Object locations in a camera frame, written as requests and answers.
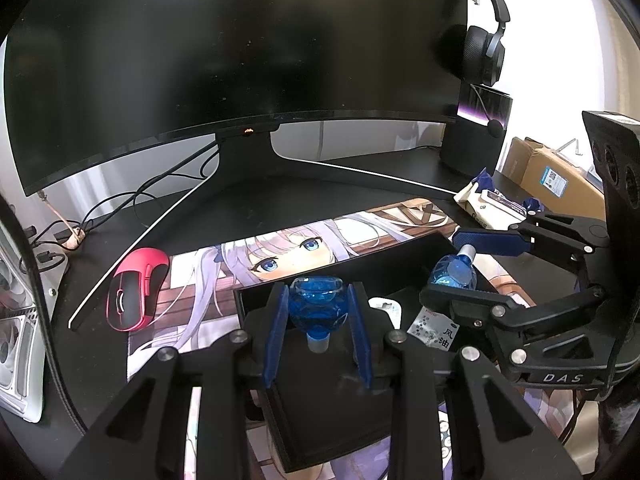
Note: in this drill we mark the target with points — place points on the printed desk mat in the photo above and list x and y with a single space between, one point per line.
260 255

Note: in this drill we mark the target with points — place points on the green and white medicine box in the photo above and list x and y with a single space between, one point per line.
435 330

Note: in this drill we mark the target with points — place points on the large white plug charger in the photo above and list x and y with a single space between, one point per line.
385 315

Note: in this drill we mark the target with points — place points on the brown wet wipes packet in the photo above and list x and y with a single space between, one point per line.
490 207

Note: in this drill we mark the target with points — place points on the metal bracket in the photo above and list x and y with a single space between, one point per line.
572 146

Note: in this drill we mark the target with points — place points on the person's right forearm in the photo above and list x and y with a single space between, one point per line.
617 440

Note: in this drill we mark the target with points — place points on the black curved monitor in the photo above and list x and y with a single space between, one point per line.
225 50

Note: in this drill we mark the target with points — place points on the black speaker with purple panel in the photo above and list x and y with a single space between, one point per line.
470 150

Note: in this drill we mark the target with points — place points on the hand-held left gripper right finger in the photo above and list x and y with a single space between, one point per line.
362 330

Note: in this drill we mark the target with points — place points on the cardboard box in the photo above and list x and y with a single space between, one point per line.
550 175

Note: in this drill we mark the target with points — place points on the blue glass bottle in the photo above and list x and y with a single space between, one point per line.
317 305
452 270

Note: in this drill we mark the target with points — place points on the red and black mouse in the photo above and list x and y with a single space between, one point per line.
137 290

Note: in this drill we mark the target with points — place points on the white PC case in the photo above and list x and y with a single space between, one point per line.
42 310

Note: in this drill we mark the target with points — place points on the black storage box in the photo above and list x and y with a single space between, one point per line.
320 410

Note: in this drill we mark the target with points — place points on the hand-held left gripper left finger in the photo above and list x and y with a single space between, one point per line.
277 330

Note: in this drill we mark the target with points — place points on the black headphones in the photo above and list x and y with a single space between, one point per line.
482 50

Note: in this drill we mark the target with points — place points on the white remote with coloured buttons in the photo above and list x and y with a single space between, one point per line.
445 435

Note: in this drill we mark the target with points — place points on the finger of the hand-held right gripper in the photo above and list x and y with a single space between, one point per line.
490 241
465 302

